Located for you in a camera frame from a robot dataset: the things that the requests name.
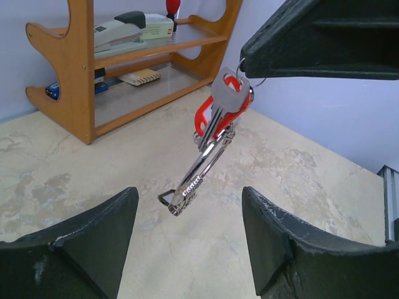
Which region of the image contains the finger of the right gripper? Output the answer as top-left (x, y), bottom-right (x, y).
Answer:
top-left (239, 0), bottom-right (398, 80)

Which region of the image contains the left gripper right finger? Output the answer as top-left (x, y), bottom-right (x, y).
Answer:
top-left (242, 186), bottom-right (398, 298)

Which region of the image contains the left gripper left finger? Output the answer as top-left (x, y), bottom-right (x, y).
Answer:
top-left (1, 187), bottom-right (139, 298)

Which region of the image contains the large silver keyring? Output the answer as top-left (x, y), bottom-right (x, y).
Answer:
top-left (158, 125), bottom-right (236, 216)

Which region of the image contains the silver key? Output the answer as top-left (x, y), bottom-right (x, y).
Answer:
top-left (198, 67), bottom-right (250, 151)

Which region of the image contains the wooden shelf rack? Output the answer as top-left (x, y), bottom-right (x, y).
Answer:
top-left (26, 1), bottom-right (242, 144)

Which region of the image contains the blue hole punch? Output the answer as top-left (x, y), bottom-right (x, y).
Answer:
top-left (45, 67), bottom-right (109, 100)

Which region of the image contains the strip of staples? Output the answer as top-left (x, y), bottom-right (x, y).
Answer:
top-left (118, 69), bottom-right (161, 87)

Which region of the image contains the white staples box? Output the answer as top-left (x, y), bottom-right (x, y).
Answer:
top-left (141, 13), bottom-right (174, 40)

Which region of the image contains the grey black stapler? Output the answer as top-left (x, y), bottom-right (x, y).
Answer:
top-left (94, 11), bottom-right (147, 59)

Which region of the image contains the aluminium table edge rail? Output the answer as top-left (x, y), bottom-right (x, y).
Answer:
top-left (378, 166), bottom-right (399, 244)

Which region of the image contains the black red-handled tool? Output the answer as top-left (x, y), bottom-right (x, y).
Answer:
top-left (166, 0), bottom-right (181, 32)

